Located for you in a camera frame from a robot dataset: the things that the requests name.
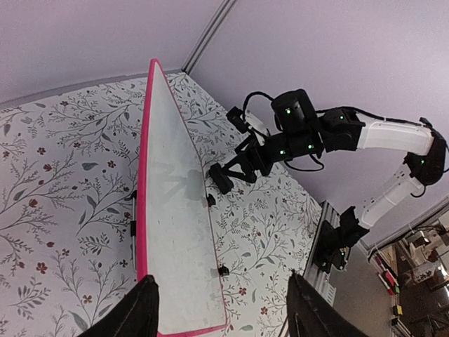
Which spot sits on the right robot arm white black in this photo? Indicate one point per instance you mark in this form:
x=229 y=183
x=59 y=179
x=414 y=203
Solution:
x=303 y=131

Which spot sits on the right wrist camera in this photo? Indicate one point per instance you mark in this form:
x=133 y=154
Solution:
x=247 y=122

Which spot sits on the pink framed whiteboard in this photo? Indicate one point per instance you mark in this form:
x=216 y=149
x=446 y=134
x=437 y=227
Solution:
x=169 y=165

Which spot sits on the floral patterned table mat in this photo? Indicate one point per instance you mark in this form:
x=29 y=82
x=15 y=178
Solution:
x=68 y=165

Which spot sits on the wire easel stand black tips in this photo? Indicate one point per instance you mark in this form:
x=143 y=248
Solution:
x=174 y=237

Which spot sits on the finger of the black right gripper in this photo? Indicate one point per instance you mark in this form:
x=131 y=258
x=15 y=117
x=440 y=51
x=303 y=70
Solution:
x=247 y=157
x=247 y=173

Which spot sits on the right aluminium frame post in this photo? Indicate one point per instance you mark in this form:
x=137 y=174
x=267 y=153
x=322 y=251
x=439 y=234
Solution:
x=215 y=23

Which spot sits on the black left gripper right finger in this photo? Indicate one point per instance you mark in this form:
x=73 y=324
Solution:
x=309 y=315

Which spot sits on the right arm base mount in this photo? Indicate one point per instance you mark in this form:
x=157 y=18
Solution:
x=333 y=240

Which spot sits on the blue whiteboard eraser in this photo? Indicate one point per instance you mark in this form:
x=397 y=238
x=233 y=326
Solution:
x=222 y=181

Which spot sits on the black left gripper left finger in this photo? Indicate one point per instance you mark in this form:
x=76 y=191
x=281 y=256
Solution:
x=137 y=314

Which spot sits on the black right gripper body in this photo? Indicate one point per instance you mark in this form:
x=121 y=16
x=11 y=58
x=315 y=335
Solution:
x=285 y=148

